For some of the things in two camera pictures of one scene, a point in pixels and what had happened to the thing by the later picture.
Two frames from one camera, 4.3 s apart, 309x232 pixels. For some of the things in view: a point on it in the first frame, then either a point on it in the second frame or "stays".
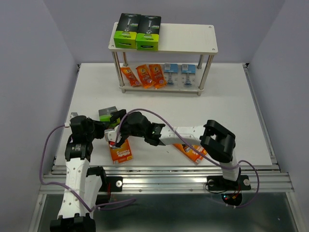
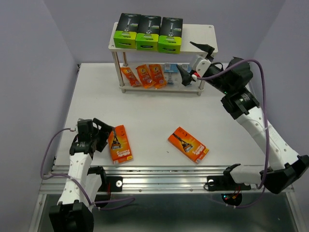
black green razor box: (125, 36) stays
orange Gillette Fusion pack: (191, 152) stays
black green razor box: (105, 115) → (170, 36)
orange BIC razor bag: (144, 73) stays
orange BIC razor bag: (159, 79) stays
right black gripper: (116, 114) → (206, 48)
